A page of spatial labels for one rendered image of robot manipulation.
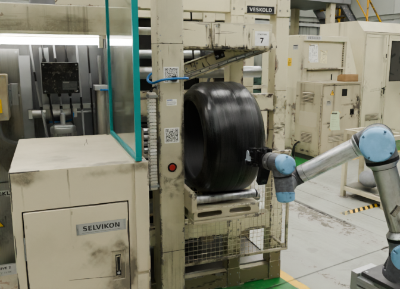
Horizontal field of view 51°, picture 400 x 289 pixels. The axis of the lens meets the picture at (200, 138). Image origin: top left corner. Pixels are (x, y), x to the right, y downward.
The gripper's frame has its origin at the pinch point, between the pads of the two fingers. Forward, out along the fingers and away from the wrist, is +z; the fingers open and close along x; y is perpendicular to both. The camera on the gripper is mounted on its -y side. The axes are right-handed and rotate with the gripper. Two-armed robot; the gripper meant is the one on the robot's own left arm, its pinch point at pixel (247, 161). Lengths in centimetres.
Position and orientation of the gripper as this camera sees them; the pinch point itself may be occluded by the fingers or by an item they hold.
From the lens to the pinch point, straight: 197.8
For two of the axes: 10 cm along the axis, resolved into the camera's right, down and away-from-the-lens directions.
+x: -9.4, 0.6, -3.3
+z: -3.4, -0.5, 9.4
